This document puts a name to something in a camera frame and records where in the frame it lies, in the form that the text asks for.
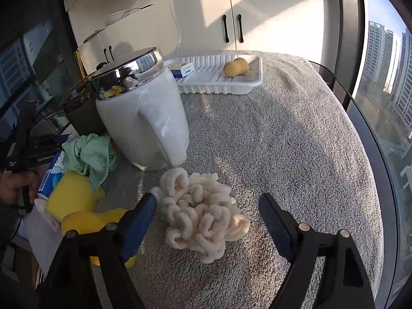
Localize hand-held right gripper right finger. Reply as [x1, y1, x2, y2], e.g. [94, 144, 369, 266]
[258, 192, 376, 309]

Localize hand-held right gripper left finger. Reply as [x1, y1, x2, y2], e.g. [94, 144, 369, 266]
[39, 192, 158, 309]

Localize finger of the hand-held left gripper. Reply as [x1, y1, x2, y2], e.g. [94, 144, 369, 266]
[34, 133, 70, 151]

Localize green cloth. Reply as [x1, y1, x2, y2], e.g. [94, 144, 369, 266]
[61, 134, 118, 194]

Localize yellow sponge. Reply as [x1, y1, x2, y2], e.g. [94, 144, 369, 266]
[45, 171, 140, 268]

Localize cream chenille yarn bundle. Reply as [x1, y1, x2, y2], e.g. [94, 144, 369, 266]
[150, 167, 251, 264]

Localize white plastic tray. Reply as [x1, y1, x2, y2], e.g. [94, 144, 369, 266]
[163, 54, 264, 95]

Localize person's left hand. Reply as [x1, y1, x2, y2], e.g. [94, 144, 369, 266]
[0, 169, 42, 206]

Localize blue white tissue pack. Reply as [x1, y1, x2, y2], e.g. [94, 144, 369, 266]
[37, 150, 67, 201]

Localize grey towel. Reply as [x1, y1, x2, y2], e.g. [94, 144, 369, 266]
[102, 50, 376, 309]

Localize gold rod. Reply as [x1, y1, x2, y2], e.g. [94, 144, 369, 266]
[74, 50, 85, 78]

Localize glass jar with black lid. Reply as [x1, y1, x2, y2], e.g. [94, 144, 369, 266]
[89, 47, 190, 171]

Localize blue white small box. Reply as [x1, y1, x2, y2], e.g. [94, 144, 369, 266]
[167, 61, 195, 79]

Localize small yellow potato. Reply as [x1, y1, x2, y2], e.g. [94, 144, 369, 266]
[223, 57, 250, 78]

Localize white cabinet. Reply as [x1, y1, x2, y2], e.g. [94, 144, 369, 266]
[61, 0, 325, 81]

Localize apartment buildings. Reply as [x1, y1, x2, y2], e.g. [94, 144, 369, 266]
[353, 19, 412, 142]

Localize white cable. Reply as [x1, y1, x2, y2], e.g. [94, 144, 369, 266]
[168, 0, 180, 56]

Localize black window frame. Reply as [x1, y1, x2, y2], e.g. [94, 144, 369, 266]
[335, 0, 412, 309]

